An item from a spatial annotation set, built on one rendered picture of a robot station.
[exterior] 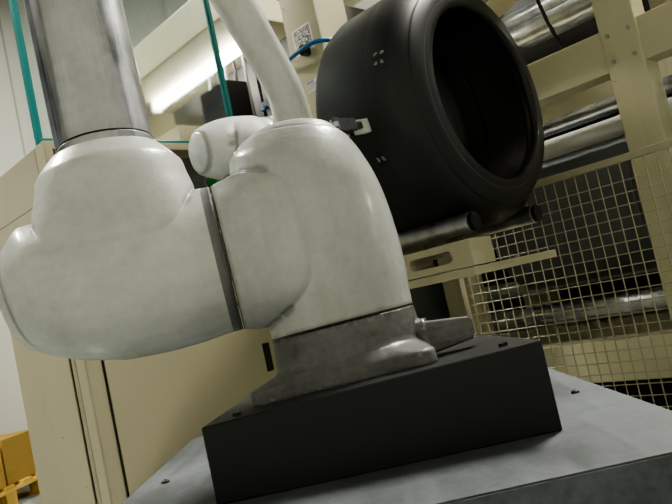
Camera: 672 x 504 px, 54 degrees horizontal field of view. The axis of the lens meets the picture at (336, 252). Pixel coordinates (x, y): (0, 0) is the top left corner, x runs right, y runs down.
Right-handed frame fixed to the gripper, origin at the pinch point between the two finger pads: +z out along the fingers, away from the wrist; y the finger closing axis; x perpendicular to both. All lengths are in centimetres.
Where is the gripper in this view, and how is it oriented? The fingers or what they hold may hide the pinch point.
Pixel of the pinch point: (357, 127)
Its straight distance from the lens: 141.3
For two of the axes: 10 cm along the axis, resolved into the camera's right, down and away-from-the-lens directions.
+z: 6.5, -2.4, 7.2
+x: 3.1, 9.5, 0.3
